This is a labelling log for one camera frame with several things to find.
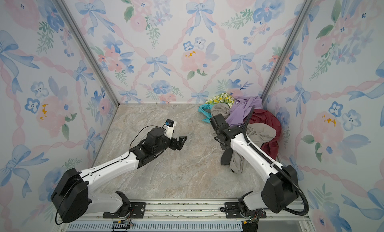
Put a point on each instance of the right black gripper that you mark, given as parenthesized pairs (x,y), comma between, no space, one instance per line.
(223,147)

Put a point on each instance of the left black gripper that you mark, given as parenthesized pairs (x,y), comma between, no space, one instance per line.
(180,143)

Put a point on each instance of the maroon cloth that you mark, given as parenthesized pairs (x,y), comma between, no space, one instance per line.
(264,130)

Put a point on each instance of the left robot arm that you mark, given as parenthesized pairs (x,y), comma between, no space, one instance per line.
(75,194)

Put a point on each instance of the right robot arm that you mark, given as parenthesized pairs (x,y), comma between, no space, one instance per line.
(281,190)

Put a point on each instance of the teal cloth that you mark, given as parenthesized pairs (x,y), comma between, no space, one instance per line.
(205,109)

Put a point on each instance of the lilac cloth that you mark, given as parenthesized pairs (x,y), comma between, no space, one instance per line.
(241,108)

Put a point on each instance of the beige grey cloth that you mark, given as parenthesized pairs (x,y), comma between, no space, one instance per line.
(245,152)

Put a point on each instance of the yellow floral cloth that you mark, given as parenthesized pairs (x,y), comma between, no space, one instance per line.
(222,98)

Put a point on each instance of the white ventilation grille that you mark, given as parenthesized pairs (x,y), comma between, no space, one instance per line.
(156,226)

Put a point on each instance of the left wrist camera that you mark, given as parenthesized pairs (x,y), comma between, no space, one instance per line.
(169,127)

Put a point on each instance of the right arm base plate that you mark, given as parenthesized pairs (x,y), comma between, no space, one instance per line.
(240,211)

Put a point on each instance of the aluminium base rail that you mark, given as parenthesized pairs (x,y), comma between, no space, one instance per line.
(186,209)

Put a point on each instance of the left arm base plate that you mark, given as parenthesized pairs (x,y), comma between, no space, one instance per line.
(134,210)

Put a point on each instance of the right corner aluminium post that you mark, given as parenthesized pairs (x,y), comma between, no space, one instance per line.
(297,25)

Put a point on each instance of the corner aluminium post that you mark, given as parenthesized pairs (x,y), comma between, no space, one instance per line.
(297,25)
(85,48)

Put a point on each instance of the left corner aluminium post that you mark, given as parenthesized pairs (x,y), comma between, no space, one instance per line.
(85,48)

